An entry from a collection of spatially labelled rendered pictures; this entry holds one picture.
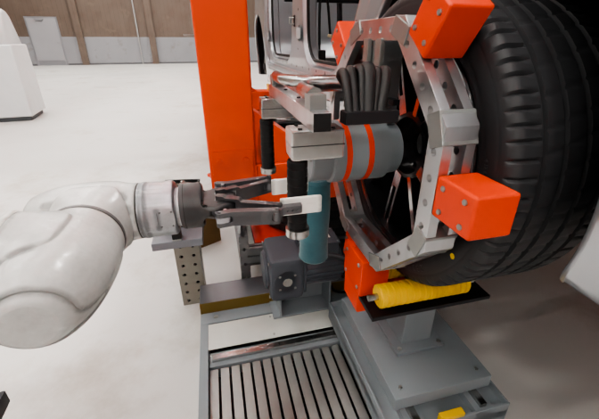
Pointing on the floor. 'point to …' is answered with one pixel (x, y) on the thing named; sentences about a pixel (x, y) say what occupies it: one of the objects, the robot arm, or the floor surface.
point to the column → (190, 273)
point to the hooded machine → (17, 78)
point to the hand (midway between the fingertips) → (299, 194)
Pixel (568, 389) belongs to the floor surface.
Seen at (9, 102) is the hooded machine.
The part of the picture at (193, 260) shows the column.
